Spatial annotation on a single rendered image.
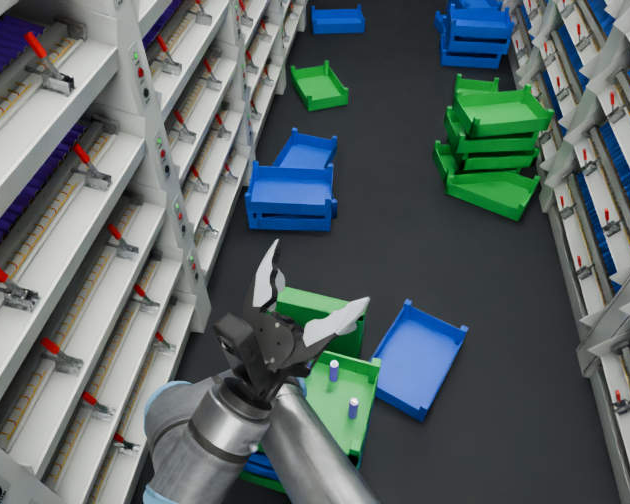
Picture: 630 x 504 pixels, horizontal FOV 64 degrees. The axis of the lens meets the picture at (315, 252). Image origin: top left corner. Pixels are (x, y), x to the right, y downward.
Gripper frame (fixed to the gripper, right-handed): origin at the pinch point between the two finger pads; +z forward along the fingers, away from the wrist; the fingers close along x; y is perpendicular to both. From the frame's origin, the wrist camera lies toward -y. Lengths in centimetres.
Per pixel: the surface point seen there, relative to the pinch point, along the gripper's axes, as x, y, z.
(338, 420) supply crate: -3, 47, -26
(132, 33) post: -60, 2, 17
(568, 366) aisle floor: 26, 115, 12
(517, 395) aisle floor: 19, 104, -3
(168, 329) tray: -59, 54, -39
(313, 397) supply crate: -10, 47, -26
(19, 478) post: -23, 0, -50
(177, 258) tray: -60, 44, -19
